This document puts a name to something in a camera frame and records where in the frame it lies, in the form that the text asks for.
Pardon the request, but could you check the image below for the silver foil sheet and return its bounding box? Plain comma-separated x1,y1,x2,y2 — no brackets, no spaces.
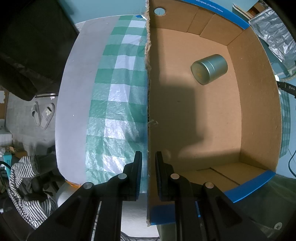
249,7,295,81

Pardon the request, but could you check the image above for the blue cardboard box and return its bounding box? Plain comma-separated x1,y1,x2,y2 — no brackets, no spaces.
147,1,282,225

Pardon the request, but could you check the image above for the black hanging garment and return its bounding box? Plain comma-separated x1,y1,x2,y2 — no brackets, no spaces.
1,1,78,101

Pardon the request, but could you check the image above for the teal checkered plastic tablecloth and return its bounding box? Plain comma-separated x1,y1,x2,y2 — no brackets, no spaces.
85,15,148,193

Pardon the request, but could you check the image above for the striped cloth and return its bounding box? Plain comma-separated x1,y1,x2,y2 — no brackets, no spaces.
7,156,57,229

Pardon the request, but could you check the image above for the teal metal tin can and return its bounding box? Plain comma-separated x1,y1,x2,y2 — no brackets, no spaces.
191,54,228,85

